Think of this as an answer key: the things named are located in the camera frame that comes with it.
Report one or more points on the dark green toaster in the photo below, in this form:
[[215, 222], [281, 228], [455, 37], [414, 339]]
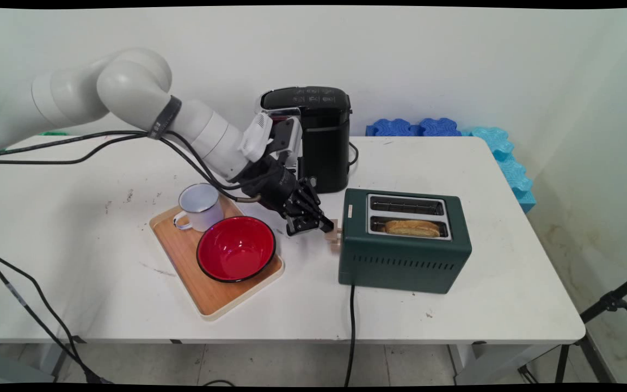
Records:
[[400, 261]]

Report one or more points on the cyan foam mat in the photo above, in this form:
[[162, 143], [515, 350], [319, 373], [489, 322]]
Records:
[[509, 163]]

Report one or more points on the toasted bread slice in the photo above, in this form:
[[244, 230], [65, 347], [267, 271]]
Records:
[[412, 228]]

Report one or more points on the black coffee machine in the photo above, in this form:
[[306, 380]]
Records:
[[324, 147]]

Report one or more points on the red enamel bowl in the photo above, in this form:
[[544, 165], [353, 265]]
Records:
[[236, 249]]

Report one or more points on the grey table leg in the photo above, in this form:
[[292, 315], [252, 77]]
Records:
[[62, 359]]

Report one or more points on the beige toaster lever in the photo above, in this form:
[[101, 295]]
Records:
[[335, 231]]

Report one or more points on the white enamel mug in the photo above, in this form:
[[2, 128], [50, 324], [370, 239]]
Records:
[[200, 207]]

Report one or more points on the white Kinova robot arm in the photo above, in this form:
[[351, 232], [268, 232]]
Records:
[[128, 92]]

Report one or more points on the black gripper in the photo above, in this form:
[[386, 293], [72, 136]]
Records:
[[272, 182]]

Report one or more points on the wooden serving tray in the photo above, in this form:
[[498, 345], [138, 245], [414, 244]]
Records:
[[199, 283]]

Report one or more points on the black tripod stand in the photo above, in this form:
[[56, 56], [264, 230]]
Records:
[[596, 321]]

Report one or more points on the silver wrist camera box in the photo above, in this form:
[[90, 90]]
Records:
[[262, 136]]

